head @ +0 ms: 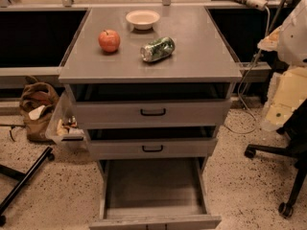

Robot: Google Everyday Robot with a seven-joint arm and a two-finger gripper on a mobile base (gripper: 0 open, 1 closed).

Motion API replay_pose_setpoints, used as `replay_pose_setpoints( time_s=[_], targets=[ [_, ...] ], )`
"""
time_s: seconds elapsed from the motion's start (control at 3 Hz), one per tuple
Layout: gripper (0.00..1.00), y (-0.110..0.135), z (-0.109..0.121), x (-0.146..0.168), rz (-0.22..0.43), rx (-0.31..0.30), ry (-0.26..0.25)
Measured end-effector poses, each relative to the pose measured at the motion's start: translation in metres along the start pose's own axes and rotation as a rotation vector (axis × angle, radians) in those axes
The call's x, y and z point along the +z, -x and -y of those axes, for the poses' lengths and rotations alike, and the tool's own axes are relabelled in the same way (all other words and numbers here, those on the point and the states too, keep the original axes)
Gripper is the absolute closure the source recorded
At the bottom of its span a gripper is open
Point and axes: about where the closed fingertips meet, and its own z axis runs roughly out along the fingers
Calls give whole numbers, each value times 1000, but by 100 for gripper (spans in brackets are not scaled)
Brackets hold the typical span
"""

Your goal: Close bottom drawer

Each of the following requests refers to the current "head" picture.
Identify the grey bottom drawer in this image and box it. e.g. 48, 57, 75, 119
89, 158, 222, 230

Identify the grey drawer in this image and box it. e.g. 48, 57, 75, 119
66, 83, 231, 129
89, 158, 222, 230
87, 126, 218, 159

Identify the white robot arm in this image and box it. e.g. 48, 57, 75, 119
258, 0, 307, 131

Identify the grey drawer cabinet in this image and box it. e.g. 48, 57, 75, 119
59, 6, 241, 173

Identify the grey top drawer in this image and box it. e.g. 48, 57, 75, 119
66, 83, 231, 129

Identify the grey middle drawer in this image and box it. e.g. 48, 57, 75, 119
87, 126, 218, 159

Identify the green crushed soda can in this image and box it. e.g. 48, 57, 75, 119
140, 36, 176, 62

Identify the red apple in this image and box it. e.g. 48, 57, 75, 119
98, 30, 121, 53

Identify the white bowl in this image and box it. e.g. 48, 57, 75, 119
126, 10, 160, 31

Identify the clear plastic bin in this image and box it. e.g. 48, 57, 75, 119
45, 92, 86, 149

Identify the brown paper bag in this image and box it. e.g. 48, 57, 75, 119
19, 76, 59, 142

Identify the black office chair base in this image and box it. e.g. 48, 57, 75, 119
245, 100, 307, 218

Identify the black stand leg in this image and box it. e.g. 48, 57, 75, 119
0, 147, 55, 226

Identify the grey cable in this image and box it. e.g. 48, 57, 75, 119
224, 0, 293, 136

